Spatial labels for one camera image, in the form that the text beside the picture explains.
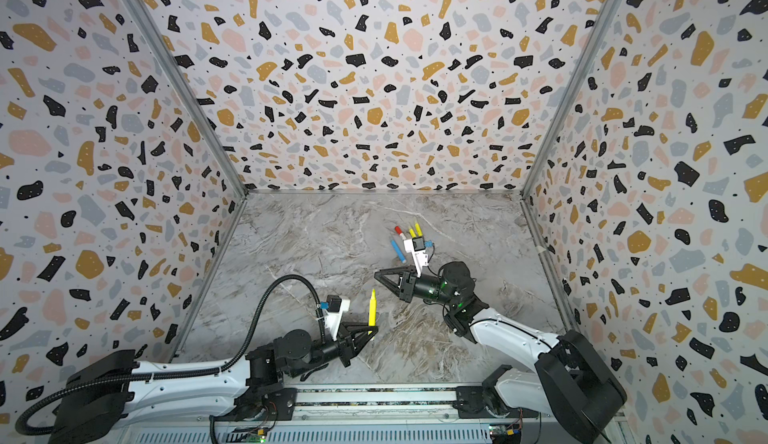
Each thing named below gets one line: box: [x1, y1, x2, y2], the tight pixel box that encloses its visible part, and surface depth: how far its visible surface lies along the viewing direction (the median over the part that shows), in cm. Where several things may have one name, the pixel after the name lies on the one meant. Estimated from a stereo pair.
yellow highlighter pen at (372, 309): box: [368, 288, 377, 327], surface depth 72 cm
